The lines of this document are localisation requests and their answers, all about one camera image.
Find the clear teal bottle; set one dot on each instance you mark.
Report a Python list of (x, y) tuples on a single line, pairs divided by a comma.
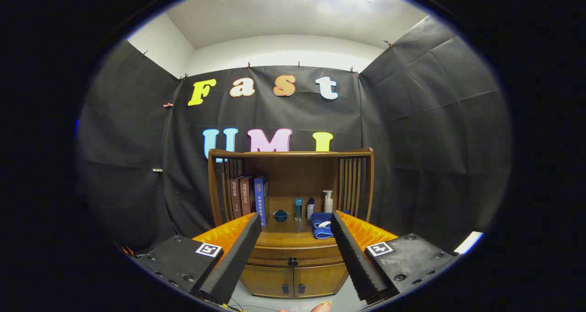
[(298, 209)]

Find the folded blue towel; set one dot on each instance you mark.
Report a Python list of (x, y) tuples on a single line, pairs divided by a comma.
[(320, 232)]

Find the thick blue book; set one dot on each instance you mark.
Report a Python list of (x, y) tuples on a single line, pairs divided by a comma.
[(261, 199)]

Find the white bottle with blue cap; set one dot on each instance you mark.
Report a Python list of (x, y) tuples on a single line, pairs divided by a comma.
[(311, 210)]

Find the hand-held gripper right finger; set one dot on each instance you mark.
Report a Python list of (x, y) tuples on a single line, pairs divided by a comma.
[(355, 257)]

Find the wooden cabinet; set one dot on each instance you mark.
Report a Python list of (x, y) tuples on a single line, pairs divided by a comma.
[(293, 174)]

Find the dark blue lidded teacup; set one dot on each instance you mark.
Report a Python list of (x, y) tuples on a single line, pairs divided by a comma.
[(280, 216)]

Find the dark brown book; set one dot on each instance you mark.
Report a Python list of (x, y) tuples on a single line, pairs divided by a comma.
[(235, 197)]

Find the wooden countertop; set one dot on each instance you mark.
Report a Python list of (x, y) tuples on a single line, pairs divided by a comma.
[(293, 235)]

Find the reddish brown book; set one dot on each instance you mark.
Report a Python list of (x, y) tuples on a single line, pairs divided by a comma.
[(246, 195)]

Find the wooden drawer with dark knob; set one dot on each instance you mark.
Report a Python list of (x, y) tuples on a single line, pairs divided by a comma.
[(274, 256)]

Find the wooden cabinet door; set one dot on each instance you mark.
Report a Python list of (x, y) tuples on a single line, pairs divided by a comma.
[(320, 277), (265, 280)]

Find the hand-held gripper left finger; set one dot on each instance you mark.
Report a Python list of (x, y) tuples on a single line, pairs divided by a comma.
[(238, 257)]

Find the white pump bottle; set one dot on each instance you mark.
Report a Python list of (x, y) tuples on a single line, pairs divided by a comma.
[(328, 204)]

